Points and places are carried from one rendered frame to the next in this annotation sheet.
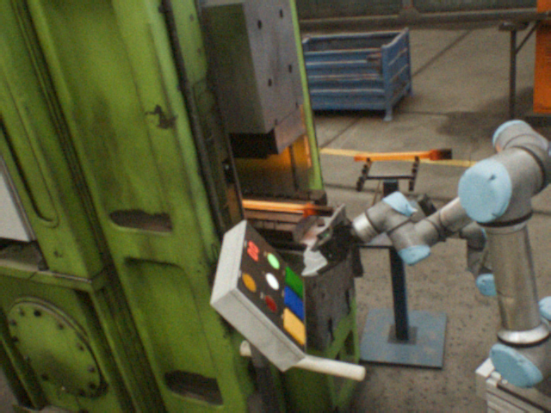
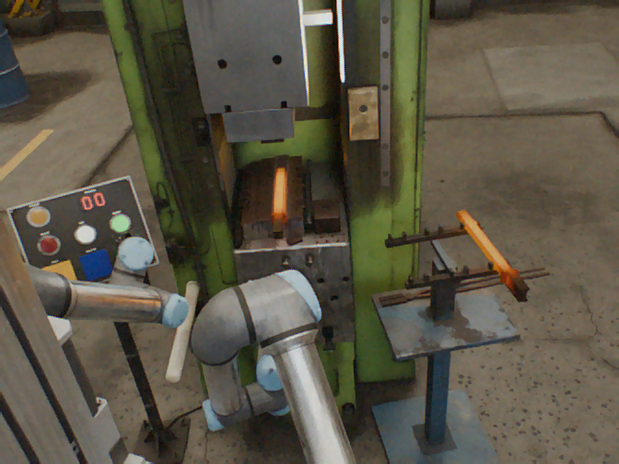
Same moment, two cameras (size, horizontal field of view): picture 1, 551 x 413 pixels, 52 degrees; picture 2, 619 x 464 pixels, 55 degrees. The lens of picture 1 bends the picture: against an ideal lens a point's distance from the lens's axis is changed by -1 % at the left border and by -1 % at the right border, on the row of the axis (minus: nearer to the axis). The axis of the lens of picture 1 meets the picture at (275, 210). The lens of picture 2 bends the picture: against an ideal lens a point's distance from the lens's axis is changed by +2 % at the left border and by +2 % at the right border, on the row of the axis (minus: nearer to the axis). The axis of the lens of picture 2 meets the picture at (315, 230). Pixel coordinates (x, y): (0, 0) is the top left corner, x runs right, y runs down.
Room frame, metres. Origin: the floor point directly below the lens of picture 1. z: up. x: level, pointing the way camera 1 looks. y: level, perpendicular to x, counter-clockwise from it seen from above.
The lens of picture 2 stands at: (1.16, -1.54, 2.03)
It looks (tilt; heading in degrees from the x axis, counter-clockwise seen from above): 35 degrees down; 60
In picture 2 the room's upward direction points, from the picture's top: 5 degrees counter-clockwise
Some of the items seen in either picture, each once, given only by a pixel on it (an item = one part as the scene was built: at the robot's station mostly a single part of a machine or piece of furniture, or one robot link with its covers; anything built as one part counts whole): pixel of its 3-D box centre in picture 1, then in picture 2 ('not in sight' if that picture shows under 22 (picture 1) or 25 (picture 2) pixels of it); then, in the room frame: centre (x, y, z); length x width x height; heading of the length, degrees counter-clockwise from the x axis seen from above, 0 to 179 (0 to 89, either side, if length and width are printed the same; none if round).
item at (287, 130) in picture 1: (236, 129); (262, 98); (1.94, 0.08, 1.32); 0.42 x 0.20 x 0.10; 58
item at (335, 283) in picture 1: (270, 267); (297, 250); (1.99, 0.06, 0.69); 0.56 x 0.38 x 0.45; 58
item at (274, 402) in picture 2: (479, 258); (271, 393); (1.52, -0.62, 0.88); 0.11 x 0.08 x 0.11; 169
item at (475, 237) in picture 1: (479, 230); (273, 364); (1.53, -0.63, 0.98); 0.11 x 0.08 x 0.09; 58
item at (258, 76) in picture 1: (228, 57); (265, 16); (1.98, 0.06, 1.56); 0.42 x 0.39 x 0.40; 58
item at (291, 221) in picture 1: (255, 218); (274, 193); (1.94, 0.08, 0.96); 0.42 x 0.20 x 0.09; 58
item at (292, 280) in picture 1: (293, 283); not in sight; (1.39, -0.01, 1.01); 0.07 x 0.05 x 0.07; 173
